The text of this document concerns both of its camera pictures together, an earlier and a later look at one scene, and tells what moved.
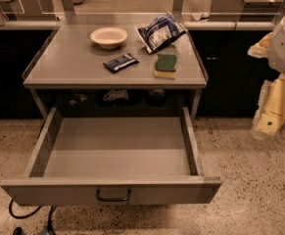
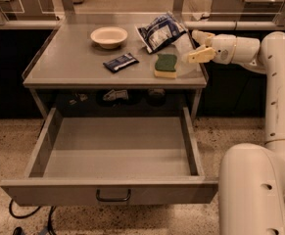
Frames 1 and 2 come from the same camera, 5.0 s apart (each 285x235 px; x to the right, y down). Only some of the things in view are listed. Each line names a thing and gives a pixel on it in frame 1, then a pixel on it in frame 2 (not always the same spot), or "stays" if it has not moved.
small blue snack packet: [123, 61] stays
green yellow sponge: [165, 66] stays
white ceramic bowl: [109, 37] stays
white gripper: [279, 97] -> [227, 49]
